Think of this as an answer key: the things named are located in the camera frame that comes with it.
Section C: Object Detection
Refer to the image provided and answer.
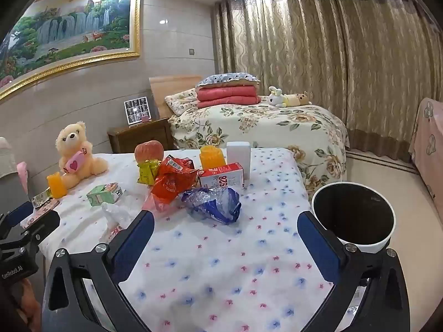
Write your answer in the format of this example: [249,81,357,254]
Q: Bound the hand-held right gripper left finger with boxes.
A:
[42,210,155,332]

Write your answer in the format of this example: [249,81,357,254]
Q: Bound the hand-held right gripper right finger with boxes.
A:
[297,210,411,332]

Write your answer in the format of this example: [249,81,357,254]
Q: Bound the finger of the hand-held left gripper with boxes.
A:
[0,201,34,236]
[19,209,61,247]

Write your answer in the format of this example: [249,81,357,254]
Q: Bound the clear plastic bag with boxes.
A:
[100,201,134,237]

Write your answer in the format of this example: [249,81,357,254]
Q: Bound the white black trash bin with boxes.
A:
[311,181,396,255]

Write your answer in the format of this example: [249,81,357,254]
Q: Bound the green drink carton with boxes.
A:
[86,183,124,206]

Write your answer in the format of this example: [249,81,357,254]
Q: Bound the red orange snack bag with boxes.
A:
[150,155,201,211]

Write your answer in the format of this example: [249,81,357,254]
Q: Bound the yellow snack packet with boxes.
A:
[137,159,163,185]

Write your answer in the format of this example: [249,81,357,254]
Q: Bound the blue plastic bag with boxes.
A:
[182,186,242,225]

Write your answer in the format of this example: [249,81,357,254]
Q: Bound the red white milk carton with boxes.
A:
[199,163,244,191]

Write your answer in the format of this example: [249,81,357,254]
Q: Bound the white foam fruit net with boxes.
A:
[226,141,251,180]

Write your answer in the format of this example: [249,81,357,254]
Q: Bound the pink flat box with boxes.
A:
[21,199,59,229]

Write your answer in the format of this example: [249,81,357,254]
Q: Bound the small yellow green carton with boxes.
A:
[32,187,52,209]

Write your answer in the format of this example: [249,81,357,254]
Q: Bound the flower-print white tablecloth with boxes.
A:
[21,147,350,332]

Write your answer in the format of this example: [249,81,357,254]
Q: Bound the red apple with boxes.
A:
[134,140,165,164]

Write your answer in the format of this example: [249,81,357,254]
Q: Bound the yellow teddy bear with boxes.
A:
[55,121,109,190]

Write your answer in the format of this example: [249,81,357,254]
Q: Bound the wooden nightstand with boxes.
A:
[107,117,175,154]

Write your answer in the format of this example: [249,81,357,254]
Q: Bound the bed with floral sheet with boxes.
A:
[168,95,350,201]

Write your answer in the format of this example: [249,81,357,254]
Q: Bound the floral pillow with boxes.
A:
[164,87,199,116]

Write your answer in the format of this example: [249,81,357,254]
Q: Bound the white bunny plush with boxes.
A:
[266,86,289,108]

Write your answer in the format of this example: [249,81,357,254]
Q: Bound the pink heart-print covered furniture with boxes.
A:
[408,97,443,199]

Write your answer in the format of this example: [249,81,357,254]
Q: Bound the wooden headboard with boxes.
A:
[149,75,203,118]

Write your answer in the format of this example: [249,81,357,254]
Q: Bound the folded red quilt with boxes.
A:
[195,84,262,109]

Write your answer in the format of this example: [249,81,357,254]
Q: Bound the blue dotted cushion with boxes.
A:
[195,72,261,89]

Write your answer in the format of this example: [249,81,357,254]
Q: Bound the beige patterned curtain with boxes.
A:
[212,0,443,163]

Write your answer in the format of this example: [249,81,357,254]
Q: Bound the framed landscape painting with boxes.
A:
[0,0,142,101]

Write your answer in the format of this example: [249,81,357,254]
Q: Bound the black white photo frame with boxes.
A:
[124,97,153,126]

